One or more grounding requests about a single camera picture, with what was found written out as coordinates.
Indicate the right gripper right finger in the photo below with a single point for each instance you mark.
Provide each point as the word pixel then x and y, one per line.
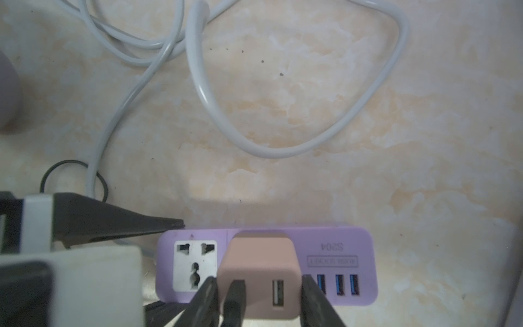
pixel 316 310

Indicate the purple power strip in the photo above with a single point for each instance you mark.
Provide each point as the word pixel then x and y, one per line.
pixel 341 259

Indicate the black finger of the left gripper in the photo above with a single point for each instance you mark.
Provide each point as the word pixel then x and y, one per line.
pixel 79 220

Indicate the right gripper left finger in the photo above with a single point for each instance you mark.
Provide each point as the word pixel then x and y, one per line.
pixel 203 310

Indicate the pink plug adapter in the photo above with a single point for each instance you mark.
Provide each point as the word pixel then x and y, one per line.
pixel 260 278

